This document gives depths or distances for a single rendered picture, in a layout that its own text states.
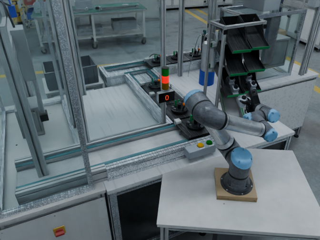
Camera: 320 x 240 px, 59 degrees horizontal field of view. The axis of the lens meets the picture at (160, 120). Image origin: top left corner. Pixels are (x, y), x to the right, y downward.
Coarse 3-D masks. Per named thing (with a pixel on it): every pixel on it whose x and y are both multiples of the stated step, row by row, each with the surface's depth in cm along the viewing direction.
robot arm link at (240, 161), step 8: (232, 152) 158; (240, 152) 158; (248, 152) 158; (232, 160) 156; (240, 160) 153; (248, 160) 154; (232, 168) 158; (240, 168) 155; (248, 168) 155; (240, 176) 158
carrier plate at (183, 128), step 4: (184, 120) 216; (176, 124) 212; (180, 124) 212; (184, 124) 212; (180, 128) 207; (184, 128) 207; (204, 128) 207; (184, 132) 203; (188, 132) 203; (192, 132) 202; (196, 132) 202; (200, 132) 202; (204, 132) 202; (208, 132) 202; (188, 136) 199; (192, 136) 199; (196, 136) 199
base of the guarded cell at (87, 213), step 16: (96, 192) 170; (48, 208) 161; (64, 208) 167; (80, 208) 171; (96, 208) 177; (0, 224) 153; (16, 224) 159; (32, 224) 162; (48, 224) 167; (64, 224) 172; (80, 224) 178; (96, 224) 184
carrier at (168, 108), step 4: (184, 96) 229; (176, 100) 229; (172, 104) 238; (176, 104) 231; (180, 104) 226; (168, 108) 232; (172, 108) 227; (176, 108) 228; (180, 108) 228; (184, 108) 228; (168, 112) 226; (172, 112) 226; (176, 112) 224; (180, 112) 223; (184, 112) 224; (188, 112) 226; (168, 116) 223; (172, 116) 221; (176, 116) 221; (180, 116) 221; (184, 116) 221; (188, 116) 221; (192, 116) 223; (172, 120) 217
